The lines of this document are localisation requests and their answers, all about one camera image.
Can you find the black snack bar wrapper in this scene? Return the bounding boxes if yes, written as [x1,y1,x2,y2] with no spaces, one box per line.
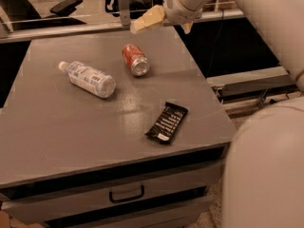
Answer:
[145,102,188,144]

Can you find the black drawer handle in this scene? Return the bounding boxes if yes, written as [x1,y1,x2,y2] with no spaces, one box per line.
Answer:
[108,184,145,203]

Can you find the clear plastic water bottle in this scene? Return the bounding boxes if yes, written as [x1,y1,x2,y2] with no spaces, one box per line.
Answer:
[58,61,116,99]

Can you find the black office chair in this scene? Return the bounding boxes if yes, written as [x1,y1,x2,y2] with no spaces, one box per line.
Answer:
[0,0,86,32]

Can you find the red coke can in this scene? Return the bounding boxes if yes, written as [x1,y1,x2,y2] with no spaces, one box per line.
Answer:
[122,44,150,77]

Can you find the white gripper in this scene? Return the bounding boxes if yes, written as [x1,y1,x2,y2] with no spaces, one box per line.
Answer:
[130,0,213,34]

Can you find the grey metal railing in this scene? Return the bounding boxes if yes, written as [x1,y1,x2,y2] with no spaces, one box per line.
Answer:
[0,0,245,46]

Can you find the grey cabinet with drawers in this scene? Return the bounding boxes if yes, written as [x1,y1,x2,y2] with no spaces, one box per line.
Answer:
[0,28,235,228]

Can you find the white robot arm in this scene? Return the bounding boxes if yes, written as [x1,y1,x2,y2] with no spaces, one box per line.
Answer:
[131,0,304,228]

